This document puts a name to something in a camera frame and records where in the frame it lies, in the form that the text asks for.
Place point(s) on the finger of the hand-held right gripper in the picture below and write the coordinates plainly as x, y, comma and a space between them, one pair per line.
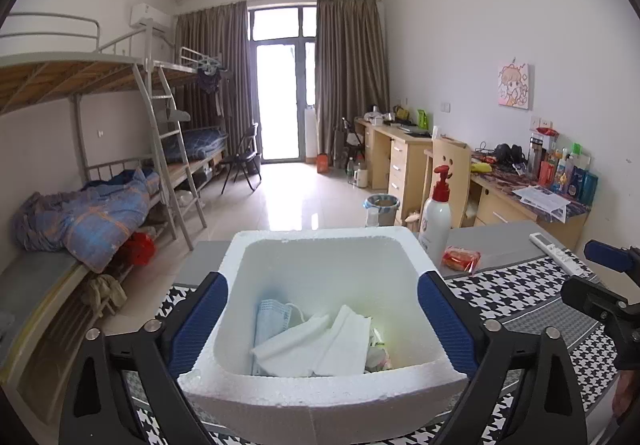
592, 300
607, 255

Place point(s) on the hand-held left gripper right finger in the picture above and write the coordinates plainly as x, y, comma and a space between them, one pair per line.
447, 325

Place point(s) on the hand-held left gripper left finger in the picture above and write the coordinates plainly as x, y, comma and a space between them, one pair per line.
195, 325

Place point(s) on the green pink soft packet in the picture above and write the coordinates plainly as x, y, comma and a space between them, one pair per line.
377, 355

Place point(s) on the blue face mask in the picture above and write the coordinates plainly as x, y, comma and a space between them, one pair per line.
272, 325

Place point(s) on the white tissue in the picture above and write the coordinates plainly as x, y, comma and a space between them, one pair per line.
290, 350
345, 340

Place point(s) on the white foam box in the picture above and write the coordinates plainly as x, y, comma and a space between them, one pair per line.
320, 405

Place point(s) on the person's right hand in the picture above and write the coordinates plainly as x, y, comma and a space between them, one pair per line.
622, 395

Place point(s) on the white remote control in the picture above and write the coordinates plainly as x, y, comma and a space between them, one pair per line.
555, 250

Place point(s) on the red snack packet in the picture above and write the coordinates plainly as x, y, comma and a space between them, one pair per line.
460, 257

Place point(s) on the houndstooth tablecloth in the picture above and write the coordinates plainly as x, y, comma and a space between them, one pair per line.
520, 295

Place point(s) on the printed paper sheets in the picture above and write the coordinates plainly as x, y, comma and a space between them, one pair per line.
542, 199

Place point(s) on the cluster of toiletry bottles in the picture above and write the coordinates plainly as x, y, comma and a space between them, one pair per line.
570, 177

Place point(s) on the red plastic bag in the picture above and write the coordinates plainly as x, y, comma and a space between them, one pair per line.
137, 249

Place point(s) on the beige crumpled cloth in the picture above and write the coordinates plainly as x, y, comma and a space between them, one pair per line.
102, 292

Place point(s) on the white pump bottle red top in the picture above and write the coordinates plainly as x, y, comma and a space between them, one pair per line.
434, 225

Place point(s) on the wooden desk with patterned cover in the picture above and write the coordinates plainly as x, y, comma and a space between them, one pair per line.
500, 217

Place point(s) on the dark thermos flask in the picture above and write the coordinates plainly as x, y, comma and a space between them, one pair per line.
535, 155

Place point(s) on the grey trash bin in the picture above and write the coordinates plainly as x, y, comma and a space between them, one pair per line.
382, 210

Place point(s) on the black headphones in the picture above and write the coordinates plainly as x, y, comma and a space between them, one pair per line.
509, 154

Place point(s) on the blue plaid blanket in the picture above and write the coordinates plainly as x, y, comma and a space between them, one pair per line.
85, 225

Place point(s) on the wooden desk with drawers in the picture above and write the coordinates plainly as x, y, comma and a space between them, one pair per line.
400, 165

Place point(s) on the wooden smiley face chair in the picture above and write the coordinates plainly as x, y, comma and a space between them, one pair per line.
452, 155

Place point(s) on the black folding chair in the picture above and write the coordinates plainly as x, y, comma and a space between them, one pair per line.
245, 160

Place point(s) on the metal bunk ladder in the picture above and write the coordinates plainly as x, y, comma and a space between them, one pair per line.
170, 150

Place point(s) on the blue plaid mattress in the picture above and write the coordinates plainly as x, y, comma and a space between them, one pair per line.
197, 145

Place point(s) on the orange plastic jug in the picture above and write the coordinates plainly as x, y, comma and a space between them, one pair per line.
323, 163

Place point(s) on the green snack bag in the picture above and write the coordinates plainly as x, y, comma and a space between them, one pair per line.
422, 118

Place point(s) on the dark hanging clothes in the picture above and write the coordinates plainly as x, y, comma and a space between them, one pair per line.
209, 85

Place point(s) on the glass balcony door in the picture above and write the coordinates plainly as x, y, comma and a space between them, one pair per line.
285, 100

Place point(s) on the small metal bunk bed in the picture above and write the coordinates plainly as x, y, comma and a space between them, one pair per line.
185, 75

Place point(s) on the brown curtain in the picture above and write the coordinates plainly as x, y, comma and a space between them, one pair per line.
215, 75
352, 75

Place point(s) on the large metal bunk bed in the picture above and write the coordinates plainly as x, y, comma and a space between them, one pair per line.
50, 80

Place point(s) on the white air conditioner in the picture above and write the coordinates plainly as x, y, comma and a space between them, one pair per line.
150, 17

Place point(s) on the cartoon wall poster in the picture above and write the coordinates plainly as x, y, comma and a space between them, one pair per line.
513, 84

